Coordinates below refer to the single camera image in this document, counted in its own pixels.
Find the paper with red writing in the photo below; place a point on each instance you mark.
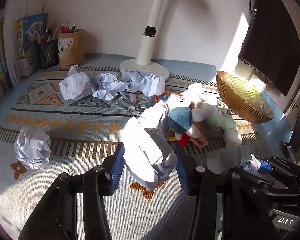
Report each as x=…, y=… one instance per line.
x=73, y=85

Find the black mesh pen holder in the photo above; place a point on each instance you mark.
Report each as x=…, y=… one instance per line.
x=48, y=55

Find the black monitor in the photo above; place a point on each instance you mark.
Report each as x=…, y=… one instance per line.
x=272, y=42

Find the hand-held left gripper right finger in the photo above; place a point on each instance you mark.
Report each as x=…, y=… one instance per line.
x=183, y=173

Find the row of upright books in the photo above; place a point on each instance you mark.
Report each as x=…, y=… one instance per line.
x=27, y=42

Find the white desk lamp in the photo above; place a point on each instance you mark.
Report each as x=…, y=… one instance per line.
x=146, y=50

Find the large white paper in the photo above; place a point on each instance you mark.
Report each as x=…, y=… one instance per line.
x=145, y=152

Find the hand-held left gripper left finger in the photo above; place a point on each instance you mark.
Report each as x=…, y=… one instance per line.
x=116, y=171

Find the dango plush with faces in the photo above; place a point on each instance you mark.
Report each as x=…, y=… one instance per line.
x=180, y=103

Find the bunch of red pens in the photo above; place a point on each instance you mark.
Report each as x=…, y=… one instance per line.
x=67, y=28

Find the red printed packet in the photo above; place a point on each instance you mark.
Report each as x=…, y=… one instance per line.
x=163, y=97

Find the kraft paper pen holder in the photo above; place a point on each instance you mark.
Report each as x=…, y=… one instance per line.
x=72, y=52

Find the grey-white paper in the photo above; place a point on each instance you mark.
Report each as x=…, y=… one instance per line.
x=227, y=158

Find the patterned woven table mat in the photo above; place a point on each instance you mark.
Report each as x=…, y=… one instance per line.
x=65, y=120

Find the white paper ball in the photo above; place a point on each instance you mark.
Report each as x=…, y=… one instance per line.
x=32, y=150
x=107, y=85
x=152, y=85
x=133, y=78

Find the printed blue-grey wrapper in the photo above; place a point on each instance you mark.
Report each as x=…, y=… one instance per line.
x=126, y=103

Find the brown wicker basket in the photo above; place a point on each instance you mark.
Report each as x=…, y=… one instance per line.
x=240, y=105

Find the blue and white plush toy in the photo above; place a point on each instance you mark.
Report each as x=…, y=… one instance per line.
x=181, y=121

